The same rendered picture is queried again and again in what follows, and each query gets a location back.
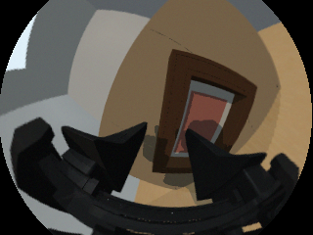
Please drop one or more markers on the tan flat board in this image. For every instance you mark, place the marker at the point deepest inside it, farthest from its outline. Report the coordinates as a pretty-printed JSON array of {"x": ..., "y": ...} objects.
[{"x": 214, "y": 29}]

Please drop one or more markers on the dark brown picture frame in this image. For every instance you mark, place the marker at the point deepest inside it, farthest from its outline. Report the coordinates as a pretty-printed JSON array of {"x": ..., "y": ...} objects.
[{"x": 204, "y": 96}]

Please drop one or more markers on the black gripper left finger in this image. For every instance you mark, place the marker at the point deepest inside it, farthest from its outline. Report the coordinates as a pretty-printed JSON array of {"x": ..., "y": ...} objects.
[{"x": 114, "y": 154}]

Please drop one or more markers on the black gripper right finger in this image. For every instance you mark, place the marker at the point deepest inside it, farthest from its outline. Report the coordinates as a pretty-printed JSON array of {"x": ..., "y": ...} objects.
[{"x": 212, "y": 166}]

